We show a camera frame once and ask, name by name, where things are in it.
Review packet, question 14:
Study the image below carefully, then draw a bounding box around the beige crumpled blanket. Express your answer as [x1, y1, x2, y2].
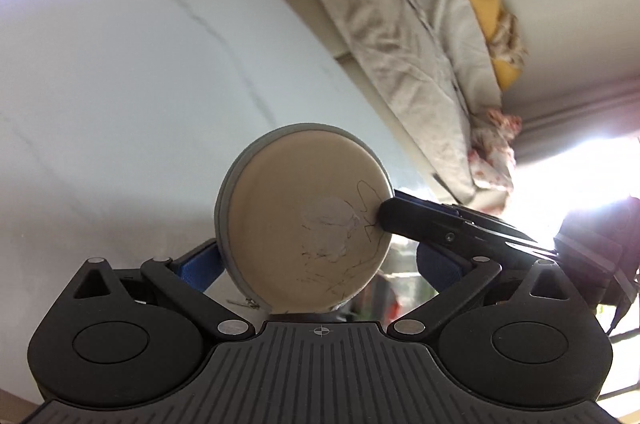
[264, 0, 501, 204]

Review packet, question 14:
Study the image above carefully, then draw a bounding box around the white marble desktop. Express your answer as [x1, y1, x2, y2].
[0, 0, 441, 406]

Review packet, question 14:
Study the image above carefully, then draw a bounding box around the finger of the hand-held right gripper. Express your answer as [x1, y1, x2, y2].
[377, 189, 557, 263]

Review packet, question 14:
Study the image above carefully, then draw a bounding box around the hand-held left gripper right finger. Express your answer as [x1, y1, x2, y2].
[387, 242, 572, 341]

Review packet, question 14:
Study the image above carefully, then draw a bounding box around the round beige zippered case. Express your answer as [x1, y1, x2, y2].
[214, 122, 396, 314]

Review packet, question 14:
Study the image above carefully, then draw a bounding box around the yellow pillow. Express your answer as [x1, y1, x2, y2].
[467, 0, 522, 92]

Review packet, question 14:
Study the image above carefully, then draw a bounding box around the floral patterned cloth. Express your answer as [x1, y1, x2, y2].
[469, 107, 523, 206]

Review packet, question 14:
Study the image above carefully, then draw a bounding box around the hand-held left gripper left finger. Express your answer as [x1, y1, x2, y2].
[73, 238, 257, 338]

